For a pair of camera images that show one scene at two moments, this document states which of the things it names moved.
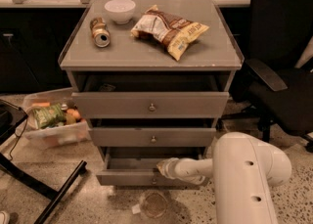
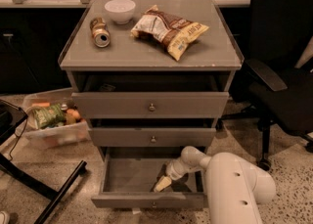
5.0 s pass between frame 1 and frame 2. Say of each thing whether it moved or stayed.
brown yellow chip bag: stayed
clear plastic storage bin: stayed
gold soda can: stayed
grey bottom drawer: moved
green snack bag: stayed
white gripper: moved
